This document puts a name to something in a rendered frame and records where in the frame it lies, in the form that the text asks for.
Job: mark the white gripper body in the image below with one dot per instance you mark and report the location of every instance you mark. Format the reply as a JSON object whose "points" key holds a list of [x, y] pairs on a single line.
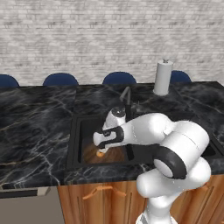
{"points": [[103, 149]]}

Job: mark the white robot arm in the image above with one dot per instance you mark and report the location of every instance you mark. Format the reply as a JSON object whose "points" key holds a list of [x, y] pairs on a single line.
{"points": [[178, 145]]}

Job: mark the orange tangerine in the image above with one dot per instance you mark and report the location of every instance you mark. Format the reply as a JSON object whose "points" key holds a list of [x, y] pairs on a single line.
{"points": [[100, 154]]}

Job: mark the black sink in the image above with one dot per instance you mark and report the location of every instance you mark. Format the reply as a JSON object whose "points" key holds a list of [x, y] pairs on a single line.
{"points": [[74, 140]]}

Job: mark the dark grey sink faucet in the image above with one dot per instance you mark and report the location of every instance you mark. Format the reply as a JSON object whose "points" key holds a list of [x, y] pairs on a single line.
{"points": [[128, 100]]}

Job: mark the wooden cabinet door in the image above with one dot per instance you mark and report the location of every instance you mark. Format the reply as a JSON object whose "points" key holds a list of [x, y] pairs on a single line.
{"points": [[73, 208], [201, 204], [128, 207]]}

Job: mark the blue chair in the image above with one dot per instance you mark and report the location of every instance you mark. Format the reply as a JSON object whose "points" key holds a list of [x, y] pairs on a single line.
{"points": [[119, 78], [7, 81], [60, 79], [179, 77]]}

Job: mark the white paper towel roll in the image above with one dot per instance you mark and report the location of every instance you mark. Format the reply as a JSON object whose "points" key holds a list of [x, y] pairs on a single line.
{"points": [[162, 77]]}

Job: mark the grey dishwasher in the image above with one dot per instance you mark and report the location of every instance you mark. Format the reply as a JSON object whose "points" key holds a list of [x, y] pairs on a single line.
{"points": [[29, 211]]}

